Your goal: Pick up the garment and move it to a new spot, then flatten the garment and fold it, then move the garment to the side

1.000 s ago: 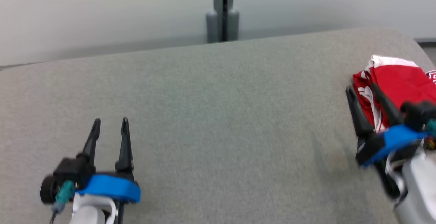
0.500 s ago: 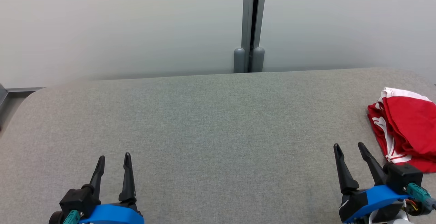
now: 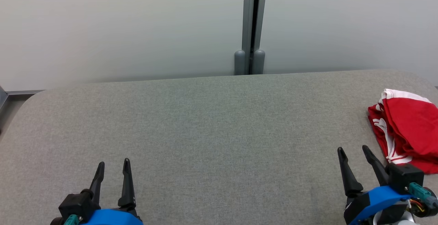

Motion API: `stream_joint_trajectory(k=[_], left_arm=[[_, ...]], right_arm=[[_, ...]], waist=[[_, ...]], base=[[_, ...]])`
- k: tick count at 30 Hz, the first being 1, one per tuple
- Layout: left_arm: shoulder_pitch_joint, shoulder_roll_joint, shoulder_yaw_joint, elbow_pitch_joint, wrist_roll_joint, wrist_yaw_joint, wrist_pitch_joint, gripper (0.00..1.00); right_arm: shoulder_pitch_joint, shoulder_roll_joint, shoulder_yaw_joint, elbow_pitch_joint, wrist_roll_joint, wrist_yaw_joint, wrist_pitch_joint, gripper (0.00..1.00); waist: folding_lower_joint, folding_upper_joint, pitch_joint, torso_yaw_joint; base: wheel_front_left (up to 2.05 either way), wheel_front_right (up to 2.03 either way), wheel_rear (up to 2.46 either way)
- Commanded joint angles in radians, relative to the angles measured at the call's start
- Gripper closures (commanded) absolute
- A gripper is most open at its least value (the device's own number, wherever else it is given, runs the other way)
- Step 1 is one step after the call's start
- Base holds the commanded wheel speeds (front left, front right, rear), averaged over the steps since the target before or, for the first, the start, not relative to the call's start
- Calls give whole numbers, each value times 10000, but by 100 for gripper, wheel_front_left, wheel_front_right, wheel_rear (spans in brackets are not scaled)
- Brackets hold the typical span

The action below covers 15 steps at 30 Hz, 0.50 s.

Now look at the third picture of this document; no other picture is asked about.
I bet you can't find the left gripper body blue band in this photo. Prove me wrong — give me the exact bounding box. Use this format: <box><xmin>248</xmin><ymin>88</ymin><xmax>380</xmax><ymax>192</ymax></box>
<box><xmin>50</xmin><ymin>189</ymin><xmax>143</xmax><ymax>225</ymax></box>

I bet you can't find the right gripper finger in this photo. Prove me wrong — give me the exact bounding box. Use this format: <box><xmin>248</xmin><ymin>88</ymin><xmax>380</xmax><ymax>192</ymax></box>
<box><xmin>362</xmin><ymin>145</ymin><xmax>391</xmax><ymax>187</ymax></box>
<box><xmin>337</xmin><ymin>146</ymin><xmax>364</xmax><ymax>198</ymax></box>

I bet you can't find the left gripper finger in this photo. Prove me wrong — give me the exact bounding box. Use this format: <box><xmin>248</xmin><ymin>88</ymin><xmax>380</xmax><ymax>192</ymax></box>
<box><xmin>89</xmin><ymin>161</ymin><xmax>105</xmax><ymax>204</ymax></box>
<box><xmin>118</xmin><ymin>158</ymin><xmax>137</xmax><ymax>209</ymax></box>

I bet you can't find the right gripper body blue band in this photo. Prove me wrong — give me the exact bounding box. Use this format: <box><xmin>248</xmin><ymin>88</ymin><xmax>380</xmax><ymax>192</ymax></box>
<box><xmin>344</xmin><ymin>163</ymin><xmax>438</xmax><ymax>225</ymax></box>

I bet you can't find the red shirt with striped trim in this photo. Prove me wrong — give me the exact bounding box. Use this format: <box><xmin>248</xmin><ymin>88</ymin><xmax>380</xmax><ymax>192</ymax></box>
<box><xmin>368</xmin><ymin>104</ymin><xmax>438</xmax><ymax>175</ymax></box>

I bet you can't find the black cable with teal connector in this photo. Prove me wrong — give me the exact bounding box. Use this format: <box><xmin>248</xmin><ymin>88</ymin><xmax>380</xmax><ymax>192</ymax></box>
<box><xmin>63</xmin><ymin>214</ymin><xmax>82</xmax><ymax>225</ymax></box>
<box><xmin>408</xmin><ymin>182</ymin><xmax>438</xmax><ymax>209</ymax></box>

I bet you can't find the grey metal partition post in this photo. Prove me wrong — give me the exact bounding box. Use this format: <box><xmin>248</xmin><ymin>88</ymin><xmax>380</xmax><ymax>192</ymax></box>
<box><xmin>234</xmin><ymin>0</ymin><xmax>268</xmax><ymax>76</ymax></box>

